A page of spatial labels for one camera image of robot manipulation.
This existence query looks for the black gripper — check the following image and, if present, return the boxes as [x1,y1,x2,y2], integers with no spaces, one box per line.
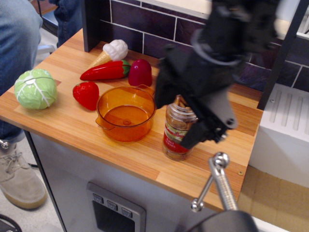
[154,45,238,148]

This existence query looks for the clear almond jar red label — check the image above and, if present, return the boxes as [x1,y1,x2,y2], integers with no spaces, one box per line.
[163,95,197,161]

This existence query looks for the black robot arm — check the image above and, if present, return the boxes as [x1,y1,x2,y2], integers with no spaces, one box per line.
[155,0,279,149]

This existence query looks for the orange transparent plastic pot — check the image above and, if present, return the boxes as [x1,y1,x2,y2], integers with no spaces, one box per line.
[96,85,156,142]

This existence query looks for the dark red toy egg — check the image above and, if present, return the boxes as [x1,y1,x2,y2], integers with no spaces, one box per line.
[128,59,153,87]

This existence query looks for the red toy chili pepper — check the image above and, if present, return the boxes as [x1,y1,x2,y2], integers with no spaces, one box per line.
[80,60,131,81]

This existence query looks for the toy ice cream cone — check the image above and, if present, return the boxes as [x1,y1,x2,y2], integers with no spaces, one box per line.
[88,40,128,69]

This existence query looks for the red toy strawberry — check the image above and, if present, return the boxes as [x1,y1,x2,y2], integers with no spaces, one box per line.
[72,81,99,111]

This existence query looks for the grey toy oven control panel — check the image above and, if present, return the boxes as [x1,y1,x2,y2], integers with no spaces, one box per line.
[87,182,146,232]

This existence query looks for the dark side panel board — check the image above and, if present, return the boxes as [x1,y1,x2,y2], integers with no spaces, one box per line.
[81,0,111,52]

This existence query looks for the green toy cabbage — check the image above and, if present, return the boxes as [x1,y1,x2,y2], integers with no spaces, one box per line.
[14,69,57,109]

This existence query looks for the beige suede shoe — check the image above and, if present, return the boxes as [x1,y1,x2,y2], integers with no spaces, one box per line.
[0,143,47,210]

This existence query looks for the person leg blue jeans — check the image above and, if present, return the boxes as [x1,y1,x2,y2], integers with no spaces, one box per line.
[0,0,43,143]

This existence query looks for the metal clamp screw handle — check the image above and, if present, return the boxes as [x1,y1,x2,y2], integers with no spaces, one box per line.
[191,152,239,212]

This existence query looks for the black shelf post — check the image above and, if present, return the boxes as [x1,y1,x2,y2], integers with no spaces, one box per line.
[257,0,309,110]

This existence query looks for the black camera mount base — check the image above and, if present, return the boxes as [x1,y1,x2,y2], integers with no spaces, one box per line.
[187,210,259,232]

